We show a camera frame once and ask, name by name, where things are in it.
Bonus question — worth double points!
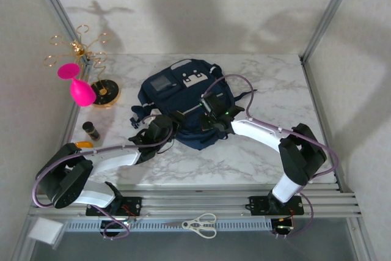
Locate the white handled scissors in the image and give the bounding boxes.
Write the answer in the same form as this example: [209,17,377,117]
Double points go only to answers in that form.
[163,213,218,239]

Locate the aluminium rail frame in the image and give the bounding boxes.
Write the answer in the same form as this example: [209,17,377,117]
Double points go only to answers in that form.
[29,183,363,221]

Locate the black control board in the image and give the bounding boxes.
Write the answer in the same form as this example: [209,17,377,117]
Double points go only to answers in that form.
[271,217,296,235]

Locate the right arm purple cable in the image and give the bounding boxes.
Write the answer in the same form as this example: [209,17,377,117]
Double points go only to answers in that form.
[203,73,340,239]

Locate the small black cylinder bottle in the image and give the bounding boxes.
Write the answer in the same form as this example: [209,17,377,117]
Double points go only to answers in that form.
[81,121,101,141]

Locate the white paper pad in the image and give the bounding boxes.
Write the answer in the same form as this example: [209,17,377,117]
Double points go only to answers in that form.
[26,216,65,250]

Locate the grey slotted cable duct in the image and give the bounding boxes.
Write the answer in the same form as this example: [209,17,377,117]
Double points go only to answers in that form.
[65,219,273,233]

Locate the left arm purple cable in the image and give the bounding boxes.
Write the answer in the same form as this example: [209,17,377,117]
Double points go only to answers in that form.
[32,115,175,240]

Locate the gold wire glass stand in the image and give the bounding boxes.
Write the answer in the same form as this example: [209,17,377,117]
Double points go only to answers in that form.
[43,24,122,109]

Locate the navy blue backpack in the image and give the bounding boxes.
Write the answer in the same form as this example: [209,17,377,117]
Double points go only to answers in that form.
[130,58,258,152]

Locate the pink plastic goblet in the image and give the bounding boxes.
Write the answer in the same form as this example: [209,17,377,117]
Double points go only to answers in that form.
[57,62,98,108]

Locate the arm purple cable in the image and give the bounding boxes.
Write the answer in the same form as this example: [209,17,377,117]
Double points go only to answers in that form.
[32,115,175,240]
[203,73,340,239]

